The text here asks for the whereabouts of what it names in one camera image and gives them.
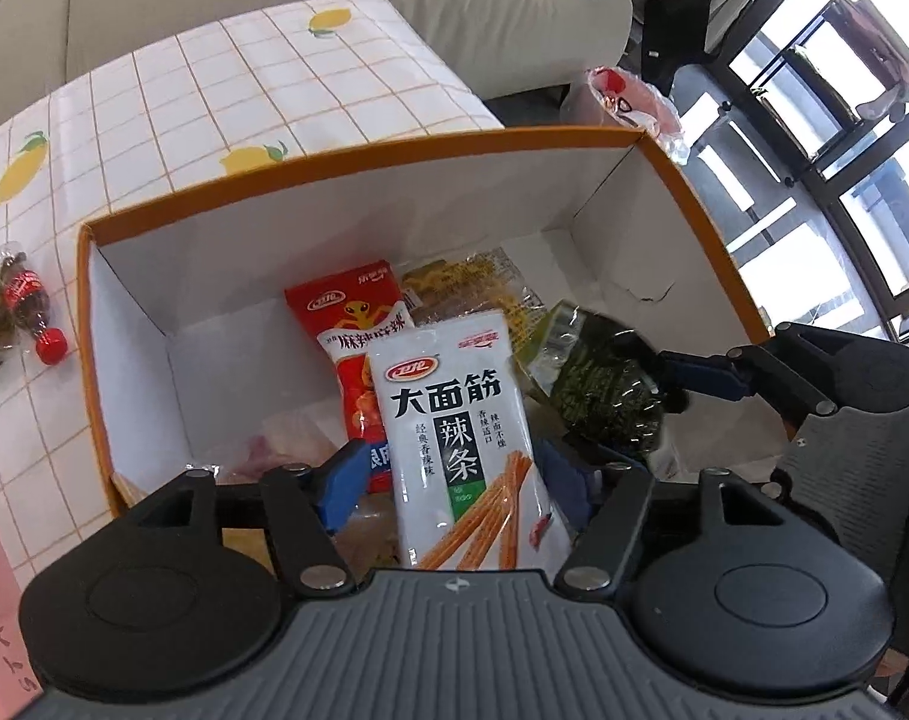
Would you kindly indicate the white spicy strip packet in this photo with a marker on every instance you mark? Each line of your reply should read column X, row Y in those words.
column 454, row 420

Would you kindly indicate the dark green seaweed packet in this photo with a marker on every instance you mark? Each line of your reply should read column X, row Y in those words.
column 604, row 390

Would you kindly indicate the hanging pink cloth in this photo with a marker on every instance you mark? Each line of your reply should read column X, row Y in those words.
column 878, row 52

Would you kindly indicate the small cola bottle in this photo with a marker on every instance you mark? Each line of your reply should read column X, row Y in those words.
column 27, row 301

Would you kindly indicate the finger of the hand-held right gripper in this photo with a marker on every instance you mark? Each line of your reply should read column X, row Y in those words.
column 783, row 481
column 705, row 375

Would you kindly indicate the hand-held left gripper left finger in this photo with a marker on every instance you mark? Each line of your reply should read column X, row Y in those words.
column 343, row 484

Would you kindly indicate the black bag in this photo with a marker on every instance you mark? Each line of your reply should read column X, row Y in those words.
column 683, row 22

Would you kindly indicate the red and white plastic bag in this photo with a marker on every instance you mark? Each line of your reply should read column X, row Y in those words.
column 623, row 101

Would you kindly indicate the pink and white printed tablecloth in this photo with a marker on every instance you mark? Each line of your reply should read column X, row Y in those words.
column 199, row 90

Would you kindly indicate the red snack packet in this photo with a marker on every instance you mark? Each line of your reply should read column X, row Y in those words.
column 349, row 330

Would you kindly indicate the black window frame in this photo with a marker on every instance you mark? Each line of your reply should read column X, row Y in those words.
column 814, row 187

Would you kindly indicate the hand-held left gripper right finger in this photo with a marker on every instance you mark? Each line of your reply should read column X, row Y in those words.
column 578, row 487

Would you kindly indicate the clear packet of yellow twists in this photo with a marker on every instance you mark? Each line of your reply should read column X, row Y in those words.
column 462, row 285

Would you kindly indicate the orange cardboard box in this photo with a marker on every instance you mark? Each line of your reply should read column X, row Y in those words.
column 349, row 187

